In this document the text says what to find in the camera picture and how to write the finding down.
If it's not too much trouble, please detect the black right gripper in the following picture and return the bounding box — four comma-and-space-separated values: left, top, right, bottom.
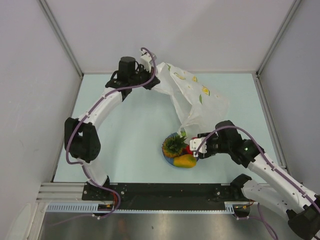
197, 132, 231, 159

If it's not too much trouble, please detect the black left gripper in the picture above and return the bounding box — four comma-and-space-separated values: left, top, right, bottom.
129, 64, 160, 91

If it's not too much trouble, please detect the white plastic bag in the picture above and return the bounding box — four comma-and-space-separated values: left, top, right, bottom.
152, 62, 229, 139

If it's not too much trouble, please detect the yellow fake fruit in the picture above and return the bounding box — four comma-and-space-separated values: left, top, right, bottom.
173, 154, 197, 169

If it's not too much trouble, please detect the orange fake pineapple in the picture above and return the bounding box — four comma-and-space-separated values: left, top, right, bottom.
162, 133, 187, 158

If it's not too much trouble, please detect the blue plastic plate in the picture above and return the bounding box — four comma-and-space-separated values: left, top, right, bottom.
161, 132, 201, 170

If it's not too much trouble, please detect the red fake pepper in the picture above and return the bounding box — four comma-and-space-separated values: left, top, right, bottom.
183, 145, 193, 155

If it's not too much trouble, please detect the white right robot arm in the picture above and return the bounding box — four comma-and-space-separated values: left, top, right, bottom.
189, 120, 320, 240

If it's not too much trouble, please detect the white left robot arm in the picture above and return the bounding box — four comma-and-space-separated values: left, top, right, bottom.
64, 51, 160, 200

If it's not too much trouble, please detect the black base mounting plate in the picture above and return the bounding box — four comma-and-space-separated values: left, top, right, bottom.
81, 182, 261, 211

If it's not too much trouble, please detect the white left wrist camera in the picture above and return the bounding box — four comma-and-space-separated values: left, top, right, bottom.
140, 50, 157, 73

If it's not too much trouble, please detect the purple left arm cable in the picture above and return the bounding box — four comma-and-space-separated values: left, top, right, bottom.
64, 46, 157, 201

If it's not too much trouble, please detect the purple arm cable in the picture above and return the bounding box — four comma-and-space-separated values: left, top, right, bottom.
194, 125, 320, 238
64, 46, 157, 201

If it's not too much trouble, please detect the white slotted cable duct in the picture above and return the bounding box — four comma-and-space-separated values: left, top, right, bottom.
46, 202, 235, 214

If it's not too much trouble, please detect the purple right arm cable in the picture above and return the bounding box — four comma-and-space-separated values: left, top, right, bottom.
194, 125, 320, 238

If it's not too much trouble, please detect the aluminium frame rail front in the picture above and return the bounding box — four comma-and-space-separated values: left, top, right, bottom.
36, 182, 85, 203

